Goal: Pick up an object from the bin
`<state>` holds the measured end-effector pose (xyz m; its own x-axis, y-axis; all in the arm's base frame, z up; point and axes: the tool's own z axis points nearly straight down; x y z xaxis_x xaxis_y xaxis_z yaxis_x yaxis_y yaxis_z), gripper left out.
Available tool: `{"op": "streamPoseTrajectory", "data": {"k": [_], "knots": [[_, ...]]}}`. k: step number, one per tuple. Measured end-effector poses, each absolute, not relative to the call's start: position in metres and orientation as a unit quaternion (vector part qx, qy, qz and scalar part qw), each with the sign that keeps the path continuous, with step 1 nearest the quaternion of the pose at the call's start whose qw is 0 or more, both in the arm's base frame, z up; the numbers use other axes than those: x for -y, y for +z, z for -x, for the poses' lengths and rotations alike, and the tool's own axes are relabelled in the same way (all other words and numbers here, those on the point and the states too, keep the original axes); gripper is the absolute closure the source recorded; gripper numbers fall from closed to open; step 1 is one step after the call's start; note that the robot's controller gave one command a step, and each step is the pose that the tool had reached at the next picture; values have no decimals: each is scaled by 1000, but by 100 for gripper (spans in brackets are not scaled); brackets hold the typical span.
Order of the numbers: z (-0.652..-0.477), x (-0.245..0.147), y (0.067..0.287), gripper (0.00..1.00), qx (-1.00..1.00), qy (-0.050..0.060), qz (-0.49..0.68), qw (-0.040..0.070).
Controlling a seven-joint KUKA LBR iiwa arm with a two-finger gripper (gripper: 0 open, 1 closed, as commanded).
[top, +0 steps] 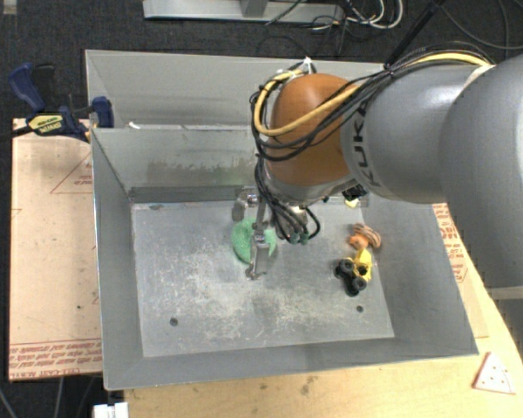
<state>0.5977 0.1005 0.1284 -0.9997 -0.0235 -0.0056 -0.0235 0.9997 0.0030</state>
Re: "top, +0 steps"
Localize brown cardboard board, red print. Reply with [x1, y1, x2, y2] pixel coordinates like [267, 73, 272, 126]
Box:
[8, 118, 490, 383]

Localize black cylinder on white bracket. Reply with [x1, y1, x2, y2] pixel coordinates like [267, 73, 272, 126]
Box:
[341, 184, 370, 210]

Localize yellow toy truck, black wheels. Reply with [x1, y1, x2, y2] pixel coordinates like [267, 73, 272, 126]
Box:
[334, 248, 374, 298]

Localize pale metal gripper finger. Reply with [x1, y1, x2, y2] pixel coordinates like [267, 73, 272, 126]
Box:
[245, 234, 270, 281]
[231, 192, 260, 223]

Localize pale triangular sheet with dots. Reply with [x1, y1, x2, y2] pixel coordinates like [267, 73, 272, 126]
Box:
[471, 351, 517, 395]

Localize orange striped toy animal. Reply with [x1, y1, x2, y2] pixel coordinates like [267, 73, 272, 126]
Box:
[347, 222, 383, 251]

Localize green sponge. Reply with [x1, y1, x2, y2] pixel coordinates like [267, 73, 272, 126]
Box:
[230, 216, 278, 266]

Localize grey metal bin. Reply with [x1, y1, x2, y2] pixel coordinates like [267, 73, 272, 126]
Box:
[85, 49, 480, 392]

